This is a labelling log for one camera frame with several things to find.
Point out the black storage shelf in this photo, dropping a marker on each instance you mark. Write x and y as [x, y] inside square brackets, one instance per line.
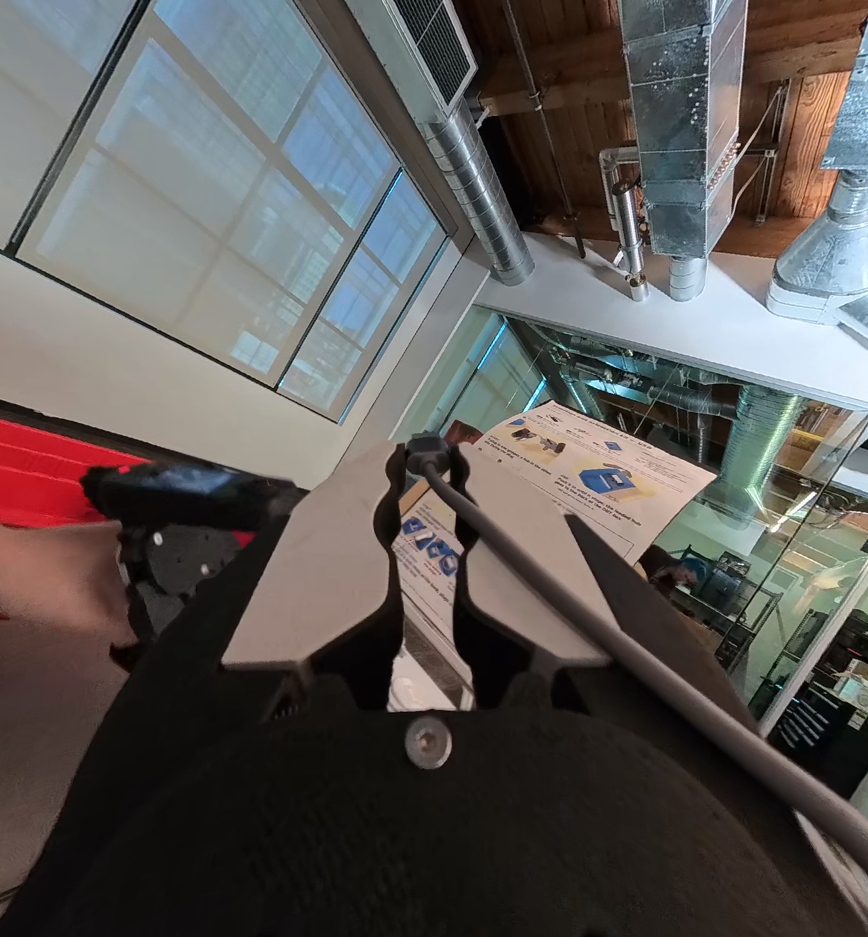
[843, 700]

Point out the spiral duct behind glass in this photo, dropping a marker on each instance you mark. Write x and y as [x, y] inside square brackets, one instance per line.
[764, 446]

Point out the silver spiral duct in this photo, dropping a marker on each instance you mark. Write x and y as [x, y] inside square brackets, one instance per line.
[477, 190]

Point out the shiny metal pipe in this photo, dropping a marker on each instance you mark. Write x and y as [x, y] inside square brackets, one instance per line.
[626, 220]

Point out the large grid window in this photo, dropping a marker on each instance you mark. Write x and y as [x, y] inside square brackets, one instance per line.
[186, 180]

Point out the rectangular silver duct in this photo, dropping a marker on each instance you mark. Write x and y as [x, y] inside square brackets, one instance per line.
[683, 110]

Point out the red crate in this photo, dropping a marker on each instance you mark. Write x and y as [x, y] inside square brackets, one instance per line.
[463, 432]

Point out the person's left hand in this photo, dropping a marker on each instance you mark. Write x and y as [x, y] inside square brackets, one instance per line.
[53, 570]

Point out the metal air vent grille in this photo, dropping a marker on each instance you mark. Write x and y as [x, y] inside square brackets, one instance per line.
[435, 43]

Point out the large conical silver duct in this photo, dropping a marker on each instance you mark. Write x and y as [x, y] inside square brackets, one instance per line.
[834, 241]

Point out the printed instruction sheet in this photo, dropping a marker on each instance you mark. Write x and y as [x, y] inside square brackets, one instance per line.
[585, 469]

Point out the red plastic bin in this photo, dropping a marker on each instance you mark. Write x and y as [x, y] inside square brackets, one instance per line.
[22, 469]

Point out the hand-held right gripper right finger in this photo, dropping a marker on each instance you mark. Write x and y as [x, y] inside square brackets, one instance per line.
[508, 596]

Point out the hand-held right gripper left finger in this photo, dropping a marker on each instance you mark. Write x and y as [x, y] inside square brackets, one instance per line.
[315, 570]

